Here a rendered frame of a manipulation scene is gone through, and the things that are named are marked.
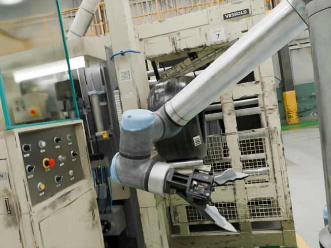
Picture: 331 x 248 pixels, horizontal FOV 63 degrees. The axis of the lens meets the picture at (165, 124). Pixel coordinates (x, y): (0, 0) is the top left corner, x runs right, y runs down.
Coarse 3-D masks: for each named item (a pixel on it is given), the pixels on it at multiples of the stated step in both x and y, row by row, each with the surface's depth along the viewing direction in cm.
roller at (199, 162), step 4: (180, 160) 168; (184, 160) 167; (188, 160) 166; (192, 160) 165; (196, 160) 164; (200, 160) 163; (204, 160) 164; (172, 164) 168; (176, 164) 167; (180, 164) 166; (184, 164) 166; (188, 164) 165; (192, 164) 165; (196, 164) 164; (200, 164) 164; (204, 164) 164
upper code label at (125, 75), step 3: (126, 69) 177; (129, 69) 177; (120, 72) 178; (123, 72) 178; (126, 72) 177; (129, 72) 177; (120, 75) 178; (123, 75) 178; (126, 75) 177; (129, 75) 177; (123, 78) 178; (126, 78) 178; (129, 78) 177; (123, 81) 178
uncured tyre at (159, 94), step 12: (156, 84) 168; (168, 84) 163; (180, 84) 160; (156, 96) 159; (168, 96) 157; (156, 108) 156; (192, 120) 152; (204, 120) 195; (180, 132) 153; (192, 132) 153; (204, 132) 192; (156, 144) 161; (168, 144) 158; (180, 144) 156; (192, 144) 156; (204, 144) 169; (168, 156) 165; (180, 156) 164; (192, 156) 164
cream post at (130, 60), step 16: (112, 0) 175; (128, 0) 185; (112, 16) 176; (128, 16) 180; (112, 32) 177; (128, 32) 175; (112, 48) 178; (128, 48) 176; (128, 64) 177; (144, 192) 182; (144, 208) 183; (160, 208) 188; (144, 224) 184; (160, 224) 183; (144, 240) 185; (160, 240) 182
